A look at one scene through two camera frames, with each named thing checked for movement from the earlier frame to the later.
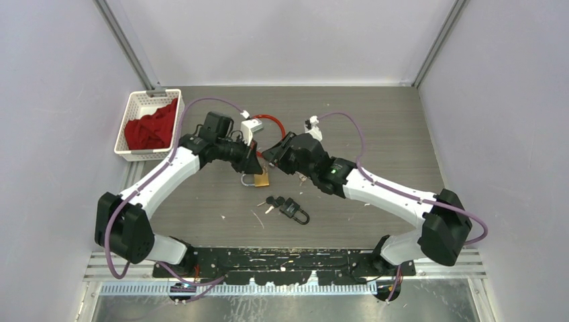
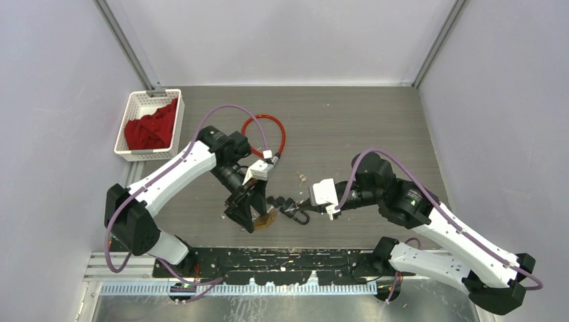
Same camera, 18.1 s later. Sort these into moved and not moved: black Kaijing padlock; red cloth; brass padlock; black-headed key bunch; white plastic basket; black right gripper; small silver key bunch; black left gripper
Moved: black left gripper; brass padlock; black right gripper
Not moved: white plastic basket; black-headed key bunch; small silver key bunch; red cloth; black Kaijing padlock
